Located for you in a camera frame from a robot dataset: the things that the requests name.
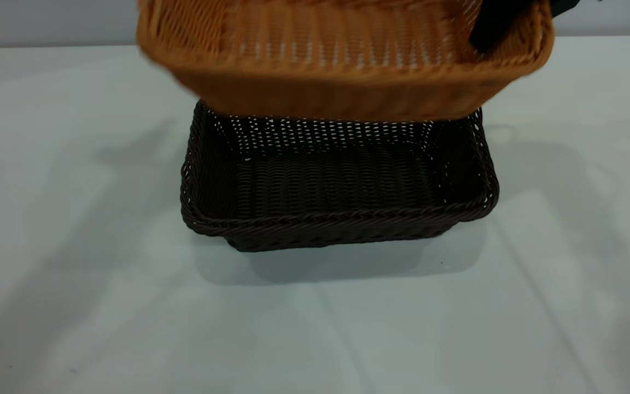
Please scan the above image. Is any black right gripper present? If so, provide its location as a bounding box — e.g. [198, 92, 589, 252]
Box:
[468, 0, 582, 53]

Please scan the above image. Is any orange wicker basket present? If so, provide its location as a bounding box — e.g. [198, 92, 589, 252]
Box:
[136, 0, 556, 122]

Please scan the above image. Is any black wicker basket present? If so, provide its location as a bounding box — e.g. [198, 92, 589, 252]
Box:
[180, 98, 500, 253]

